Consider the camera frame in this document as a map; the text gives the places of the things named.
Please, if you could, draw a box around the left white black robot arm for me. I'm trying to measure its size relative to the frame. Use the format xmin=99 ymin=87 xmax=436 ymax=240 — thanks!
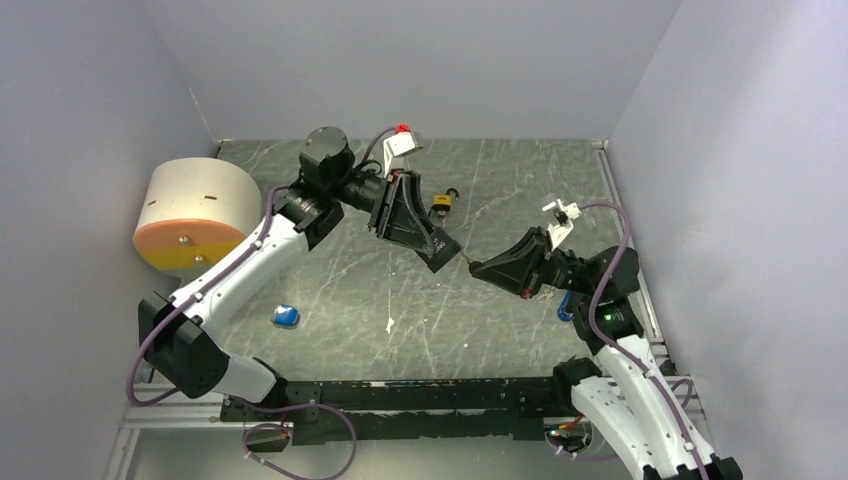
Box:
xmin=134 ymin=124 xmax=462 ymax=420

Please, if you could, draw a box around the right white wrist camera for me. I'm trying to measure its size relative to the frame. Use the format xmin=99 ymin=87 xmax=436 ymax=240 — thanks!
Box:
xmin=541 ymin=195 xmax=582 ymax=250

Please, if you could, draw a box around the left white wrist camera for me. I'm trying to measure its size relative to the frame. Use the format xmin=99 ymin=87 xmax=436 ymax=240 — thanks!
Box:
xmin=382 ymin=124 xmax=423 ymax=177

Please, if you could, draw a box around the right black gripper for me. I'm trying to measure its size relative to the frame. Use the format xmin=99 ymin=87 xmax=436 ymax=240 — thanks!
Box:
xmin=472 ymin=225 xmax=599 ymax=299

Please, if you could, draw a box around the yellow black padlock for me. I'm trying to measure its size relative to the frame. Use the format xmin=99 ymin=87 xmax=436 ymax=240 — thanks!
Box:
xmin=428 ymin=188 xmax=460 ymax=227

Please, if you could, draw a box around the beige yellow cylinder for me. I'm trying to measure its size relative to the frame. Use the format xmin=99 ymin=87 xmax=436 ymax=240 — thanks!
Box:
xmin=132 ymin=157 xmax=263 ymax=281

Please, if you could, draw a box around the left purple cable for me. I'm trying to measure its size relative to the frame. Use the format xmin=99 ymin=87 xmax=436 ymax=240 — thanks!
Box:
xmin=125 ymin=125 xmax=359 ymax=480

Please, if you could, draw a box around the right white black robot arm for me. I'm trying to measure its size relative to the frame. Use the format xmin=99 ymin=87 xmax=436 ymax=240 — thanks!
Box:
xmin=468 ymin=227 xmax=743 ymax=479

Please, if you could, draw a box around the blue white round object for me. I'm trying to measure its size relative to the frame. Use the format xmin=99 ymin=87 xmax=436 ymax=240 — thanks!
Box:
xmin=271 ymin=304 xmax=301 ymax=329

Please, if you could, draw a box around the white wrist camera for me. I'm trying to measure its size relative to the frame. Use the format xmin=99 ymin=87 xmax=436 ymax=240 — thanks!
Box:
xmin=382 ymin=124 xmax=423 ymax=177
xmin=541 ymin=195 xmax=582 ymax=250

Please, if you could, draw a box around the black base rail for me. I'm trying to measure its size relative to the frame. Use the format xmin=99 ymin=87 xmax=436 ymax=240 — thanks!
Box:
xmin=219 ymin=375 xmax=578 ymax=446

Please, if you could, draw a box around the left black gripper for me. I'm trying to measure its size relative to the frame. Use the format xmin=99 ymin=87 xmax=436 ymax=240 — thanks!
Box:
xmin=329 ymin=168 xmax=440 ymax=255

